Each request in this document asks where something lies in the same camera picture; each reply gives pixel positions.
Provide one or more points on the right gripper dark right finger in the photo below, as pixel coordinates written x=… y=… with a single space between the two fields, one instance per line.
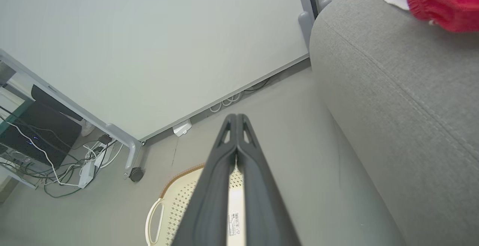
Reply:
x=258 y=186

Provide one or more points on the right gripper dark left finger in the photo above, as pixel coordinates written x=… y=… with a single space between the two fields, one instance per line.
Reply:
x=213 y=186

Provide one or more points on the red garment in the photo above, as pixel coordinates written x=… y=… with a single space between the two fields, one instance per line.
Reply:
x=445 y=0

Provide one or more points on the cream perforated laundry basket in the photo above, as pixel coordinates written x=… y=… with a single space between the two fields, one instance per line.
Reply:
x=179 y=208

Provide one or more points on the white barcode label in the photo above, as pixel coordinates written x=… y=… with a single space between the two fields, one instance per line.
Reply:
x=234 y=223

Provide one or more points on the white power strip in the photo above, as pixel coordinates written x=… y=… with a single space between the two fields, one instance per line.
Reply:
x=103 y=155
x=182 y=128
x=87 y=174

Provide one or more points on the black caster wheel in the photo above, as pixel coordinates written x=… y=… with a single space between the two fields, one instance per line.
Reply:
x=137 y=174

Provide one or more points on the grey partition leg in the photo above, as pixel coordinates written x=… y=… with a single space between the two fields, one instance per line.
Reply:
x=324 y=4
x=129 y=145
x=306 y=27

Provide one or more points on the black power adapter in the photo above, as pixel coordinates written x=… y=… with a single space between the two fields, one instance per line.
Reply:
x=104 y=139

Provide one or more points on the grey fabric sofa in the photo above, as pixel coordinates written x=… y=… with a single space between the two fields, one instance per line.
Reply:
x=404 y=118

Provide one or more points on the black computer box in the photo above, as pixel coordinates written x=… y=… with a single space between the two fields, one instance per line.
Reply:
x=41 y=126

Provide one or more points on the white partition panel grey frame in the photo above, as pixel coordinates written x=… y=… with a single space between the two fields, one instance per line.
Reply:
x=157 y=40

